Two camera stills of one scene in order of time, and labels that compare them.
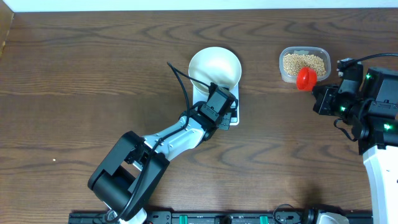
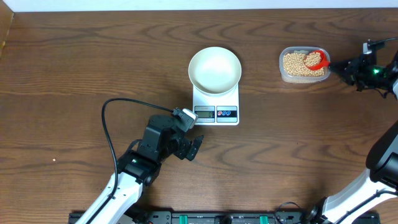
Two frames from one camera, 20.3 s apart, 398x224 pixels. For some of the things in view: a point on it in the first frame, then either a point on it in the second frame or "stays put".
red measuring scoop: (306, 78) → (323, 63)
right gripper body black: (331, 102) → (369, 72)
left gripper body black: (226, 121) → (171, 145)
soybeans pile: (291, 63) stays put
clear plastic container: (291, 59) stays put
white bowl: (215, 65) stays put
